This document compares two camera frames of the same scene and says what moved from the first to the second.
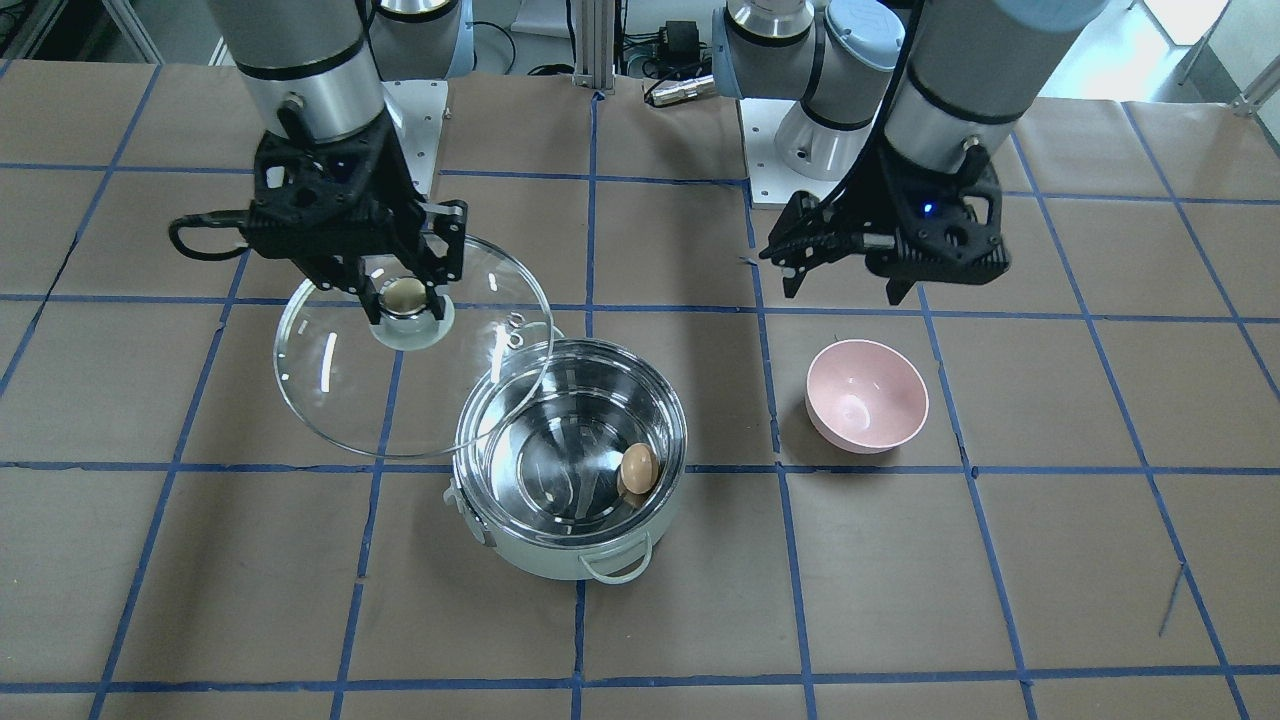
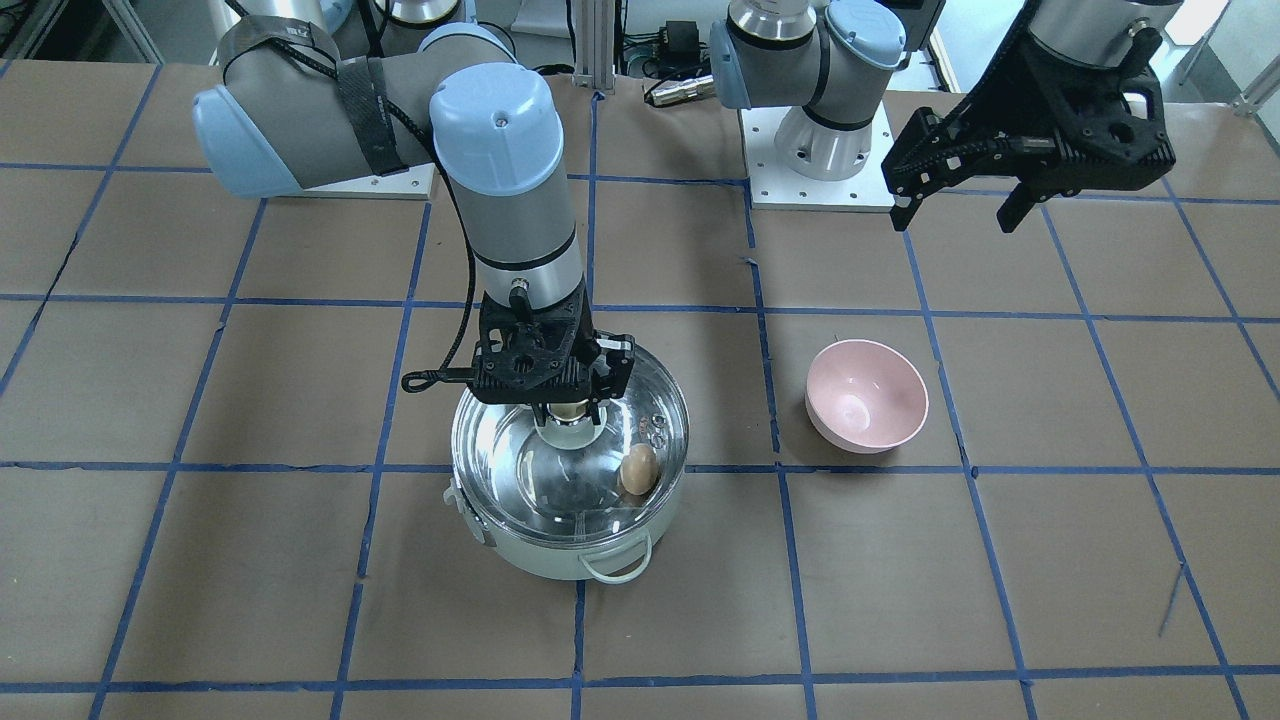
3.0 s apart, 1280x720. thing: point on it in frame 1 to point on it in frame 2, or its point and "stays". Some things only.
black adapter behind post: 679,41 stays
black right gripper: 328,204 to 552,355
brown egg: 639,468 stays
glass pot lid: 412,385 to 572,483
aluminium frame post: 594,45 stays
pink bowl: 865,397 stays
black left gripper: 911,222 to 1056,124
